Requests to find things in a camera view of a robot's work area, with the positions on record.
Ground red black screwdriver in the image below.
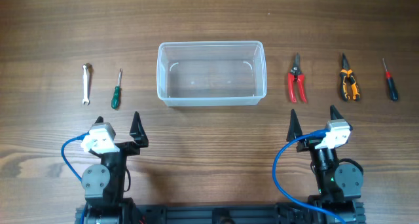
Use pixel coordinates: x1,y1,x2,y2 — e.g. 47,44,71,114
382,59,399,102

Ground green handled screwdriver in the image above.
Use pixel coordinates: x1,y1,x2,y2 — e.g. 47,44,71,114
111,69,123,109

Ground clear plastic container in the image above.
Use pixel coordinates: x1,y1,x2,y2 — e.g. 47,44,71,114
156,41,267,107

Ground left blue cable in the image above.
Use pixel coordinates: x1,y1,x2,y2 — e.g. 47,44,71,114
60,133,90,182

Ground orange black pliers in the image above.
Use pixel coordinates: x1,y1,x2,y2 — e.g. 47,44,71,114
339,53,361,102

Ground right blue cable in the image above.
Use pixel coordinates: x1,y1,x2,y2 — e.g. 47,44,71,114
272,128,347,224

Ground red handled snips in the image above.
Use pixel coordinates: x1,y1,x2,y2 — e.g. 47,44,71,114
287,53,308,103

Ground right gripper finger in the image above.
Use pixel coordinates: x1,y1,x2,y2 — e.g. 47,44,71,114
329,105,353,130
286,109,303,142

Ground blue cable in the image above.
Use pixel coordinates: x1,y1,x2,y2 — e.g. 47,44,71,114
272,128,347,224
60,133,90,182

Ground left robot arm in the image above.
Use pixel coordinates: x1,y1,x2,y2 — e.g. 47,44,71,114
79,112,149,223

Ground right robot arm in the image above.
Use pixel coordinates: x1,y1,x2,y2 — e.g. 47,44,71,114
278,105,366,223

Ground silver combination wrench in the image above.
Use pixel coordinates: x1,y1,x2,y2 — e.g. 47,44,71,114
82,63,90,105

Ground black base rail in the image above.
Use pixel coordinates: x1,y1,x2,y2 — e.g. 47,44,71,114
75,202,366,224

